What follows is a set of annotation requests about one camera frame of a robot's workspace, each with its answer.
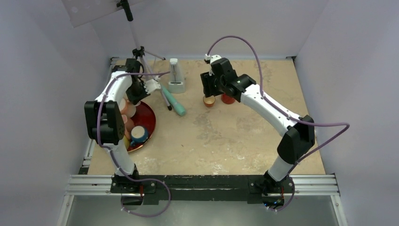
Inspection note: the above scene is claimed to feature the salmon mug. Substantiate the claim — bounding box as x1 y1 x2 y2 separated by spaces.
118 98 136 118

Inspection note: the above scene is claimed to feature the silver tripod stand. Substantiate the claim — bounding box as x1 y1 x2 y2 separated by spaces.
109 0 173 111

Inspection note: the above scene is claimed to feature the blue white mug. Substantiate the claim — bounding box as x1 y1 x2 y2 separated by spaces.
130 126 149 146

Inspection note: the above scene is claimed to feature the aluminium frame rail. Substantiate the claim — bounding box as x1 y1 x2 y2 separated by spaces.
57 175 348 226

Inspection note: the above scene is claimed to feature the pink mug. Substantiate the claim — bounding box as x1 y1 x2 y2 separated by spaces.
122 114 135 133

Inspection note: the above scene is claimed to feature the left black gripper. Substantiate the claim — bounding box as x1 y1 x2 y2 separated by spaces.
126 81 150 105

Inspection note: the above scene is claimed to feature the red mug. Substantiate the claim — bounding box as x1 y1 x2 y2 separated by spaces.
221 93 236 105

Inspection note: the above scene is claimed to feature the yellow mug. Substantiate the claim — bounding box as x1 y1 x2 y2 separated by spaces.
123 137 130 150

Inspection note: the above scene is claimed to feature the white metronome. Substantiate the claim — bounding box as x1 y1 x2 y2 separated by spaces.
168 58 186 94

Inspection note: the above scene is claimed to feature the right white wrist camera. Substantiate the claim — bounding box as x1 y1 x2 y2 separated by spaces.
204 54 222 65

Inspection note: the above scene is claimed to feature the red round tray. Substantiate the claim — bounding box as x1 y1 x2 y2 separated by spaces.
127 101 156 153

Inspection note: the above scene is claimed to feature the white perforated board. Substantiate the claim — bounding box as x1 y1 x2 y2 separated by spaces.
62 0 143 27

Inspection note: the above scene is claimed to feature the small orange mug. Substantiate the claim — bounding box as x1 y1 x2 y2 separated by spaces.
203 96 216 108

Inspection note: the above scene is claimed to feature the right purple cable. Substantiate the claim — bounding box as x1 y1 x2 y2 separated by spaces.
204 35 351 213

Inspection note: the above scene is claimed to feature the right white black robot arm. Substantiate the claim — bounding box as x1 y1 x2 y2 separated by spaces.
200 55 315 192

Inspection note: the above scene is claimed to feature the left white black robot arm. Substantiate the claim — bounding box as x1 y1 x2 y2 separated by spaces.
84 58 150 193

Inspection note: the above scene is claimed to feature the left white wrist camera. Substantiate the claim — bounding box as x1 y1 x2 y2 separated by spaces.
144 79 162 94

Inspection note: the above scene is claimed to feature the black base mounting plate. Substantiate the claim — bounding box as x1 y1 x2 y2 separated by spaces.
110 175 294 206

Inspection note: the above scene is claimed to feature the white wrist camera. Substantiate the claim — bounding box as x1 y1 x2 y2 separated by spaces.
204 54 222 65
144 79 162 94

